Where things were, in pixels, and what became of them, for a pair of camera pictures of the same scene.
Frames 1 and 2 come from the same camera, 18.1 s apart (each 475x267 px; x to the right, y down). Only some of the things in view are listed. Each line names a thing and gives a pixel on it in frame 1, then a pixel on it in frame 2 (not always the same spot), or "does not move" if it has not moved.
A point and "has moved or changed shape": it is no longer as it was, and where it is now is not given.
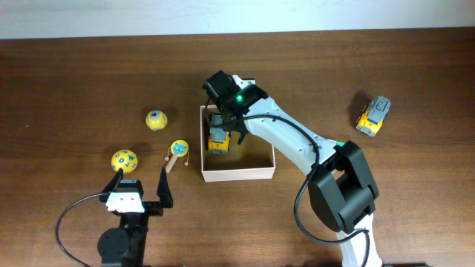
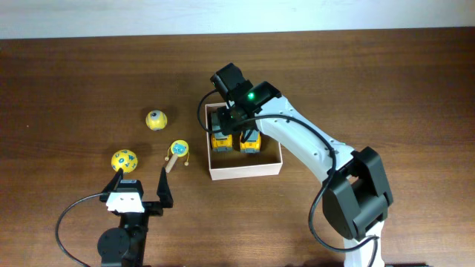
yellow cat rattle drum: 178,148 does not move
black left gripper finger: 112,185 does not move
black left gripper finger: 164,191 does not move
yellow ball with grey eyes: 156,120 does not move
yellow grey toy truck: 372,116 → 252,143
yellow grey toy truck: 218,139 has moved or changed shape
